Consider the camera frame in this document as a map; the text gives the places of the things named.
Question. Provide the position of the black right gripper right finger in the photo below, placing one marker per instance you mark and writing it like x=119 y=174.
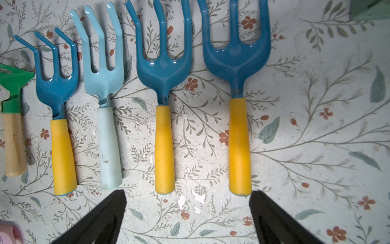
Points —
x=274 y=225

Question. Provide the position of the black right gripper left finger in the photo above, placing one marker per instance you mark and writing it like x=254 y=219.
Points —
x=101 y=225

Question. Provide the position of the green rake wooden handle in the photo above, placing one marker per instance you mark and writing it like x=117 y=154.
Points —
x=13 y=80

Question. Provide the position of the light blue rake pale handle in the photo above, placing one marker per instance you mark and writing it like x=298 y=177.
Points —
x=103 y=84

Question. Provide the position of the dark blue rake yellow handle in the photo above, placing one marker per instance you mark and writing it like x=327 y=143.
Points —
x=235 y=63

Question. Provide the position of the pink plastic case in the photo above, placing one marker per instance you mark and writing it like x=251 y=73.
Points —
x=10 y=233

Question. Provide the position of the green plastic file organizer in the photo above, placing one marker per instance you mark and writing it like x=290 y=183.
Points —
x=369 y=10

